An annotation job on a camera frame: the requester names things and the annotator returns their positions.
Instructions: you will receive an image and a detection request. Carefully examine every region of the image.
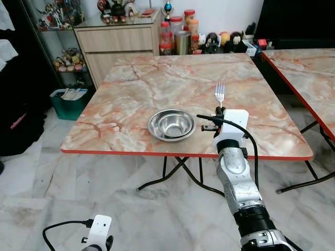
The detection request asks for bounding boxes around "silver metal fork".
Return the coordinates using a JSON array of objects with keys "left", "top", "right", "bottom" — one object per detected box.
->
[{"left": 215, "top": 81, "right": 226, "bottom": 108}]

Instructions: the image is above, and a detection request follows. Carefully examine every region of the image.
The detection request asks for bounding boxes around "stainless steel bowl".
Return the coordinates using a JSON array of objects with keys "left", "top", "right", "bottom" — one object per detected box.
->
[{"left": 148, "top": 109, "right": 197, "bottom": 143}]

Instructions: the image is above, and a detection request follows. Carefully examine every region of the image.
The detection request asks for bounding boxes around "marble-pattern folding table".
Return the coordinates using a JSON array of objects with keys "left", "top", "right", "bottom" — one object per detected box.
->
[
  {"left": 60, "top": 52, "right": 315, "bottom": 195},
  {"left": 261, "top": 48, "right": 335, "bottom": 194}
]

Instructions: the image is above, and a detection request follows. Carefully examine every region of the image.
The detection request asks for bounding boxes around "black and white plush toy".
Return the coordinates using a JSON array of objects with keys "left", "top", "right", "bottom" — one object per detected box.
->
[{"left": 230, "top": 31, "right": 247, "bottom": 53}]

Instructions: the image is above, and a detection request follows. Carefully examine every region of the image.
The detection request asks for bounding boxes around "yellow plush toy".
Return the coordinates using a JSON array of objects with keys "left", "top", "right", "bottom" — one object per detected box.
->
[{"left": 219, "top": 31, "right": 231, "bottom": 48}]

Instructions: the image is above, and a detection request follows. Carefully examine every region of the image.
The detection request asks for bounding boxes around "steel tumbler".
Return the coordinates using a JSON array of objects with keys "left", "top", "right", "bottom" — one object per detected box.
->
[{"left": 174, "top": 30, "right": 192, "bottom": 55}]

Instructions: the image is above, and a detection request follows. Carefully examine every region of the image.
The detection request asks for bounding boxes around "blue ball ornament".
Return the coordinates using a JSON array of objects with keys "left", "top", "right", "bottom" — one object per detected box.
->
[{"left": 164, "top": 0, "right": 173, "bottom": 21}]

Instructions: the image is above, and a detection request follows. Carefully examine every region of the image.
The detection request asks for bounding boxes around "black flat television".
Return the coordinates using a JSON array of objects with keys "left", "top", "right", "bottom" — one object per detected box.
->
[{"left": 254, "top": 0, "right": 335, "bottom": 50}]

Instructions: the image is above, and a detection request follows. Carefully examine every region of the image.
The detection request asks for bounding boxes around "light wooden cabinet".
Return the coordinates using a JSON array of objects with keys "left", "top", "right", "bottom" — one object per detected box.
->
[{"left": 73, "top": 12, "right": 164, "bottom": 87}]

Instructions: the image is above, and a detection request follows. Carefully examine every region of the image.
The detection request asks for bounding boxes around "green plastic bin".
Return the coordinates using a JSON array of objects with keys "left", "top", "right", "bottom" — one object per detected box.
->
[{"left": 50, "top": 88, "right": 95, "bottom": 121}]

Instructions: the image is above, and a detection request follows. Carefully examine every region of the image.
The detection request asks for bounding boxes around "glass display shelf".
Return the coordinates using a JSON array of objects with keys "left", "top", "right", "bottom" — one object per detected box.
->
[{"left": 21, "top": 0, "right": 97, "bottom": 105}]

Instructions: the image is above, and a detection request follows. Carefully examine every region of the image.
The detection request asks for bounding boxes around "black hanging garment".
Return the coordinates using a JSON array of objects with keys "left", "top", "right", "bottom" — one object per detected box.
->
[{"left": 0, "top": 0, "right": 54, "bottom": 157}]

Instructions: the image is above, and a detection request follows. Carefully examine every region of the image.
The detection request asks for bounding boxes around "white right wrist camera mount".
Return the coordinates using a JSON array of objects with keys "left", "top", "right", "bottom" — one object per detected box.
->
[{"left": 212, "top": 109, "right": 250, "bottom": 156}]

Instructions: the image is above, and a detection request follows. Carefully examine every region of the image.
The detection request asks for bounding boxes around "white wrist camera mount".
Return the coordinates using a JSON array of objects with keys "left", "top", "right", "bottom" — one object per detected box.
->
[
  {"left": 212, "top": 109, "right": 250, "bottom": 156},
  {"left": 84, "top": 214, "right": 114, "bottom": 251}
]

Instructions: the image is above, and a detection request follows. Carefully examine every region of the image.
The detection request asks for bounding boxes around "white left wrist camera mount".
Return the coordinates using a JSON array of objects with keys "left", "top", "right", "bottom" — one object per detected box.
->
[{"left": 84, "top": 214, "right": 114, "bottom": 251}]

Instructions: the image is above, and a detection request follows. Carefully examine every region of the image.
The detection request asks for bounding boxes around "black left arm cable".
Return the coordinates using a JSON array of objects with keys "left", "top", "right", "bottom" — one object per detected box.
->
[{"left": 43, "top": 220, "right": 95, "bottom": 251}]

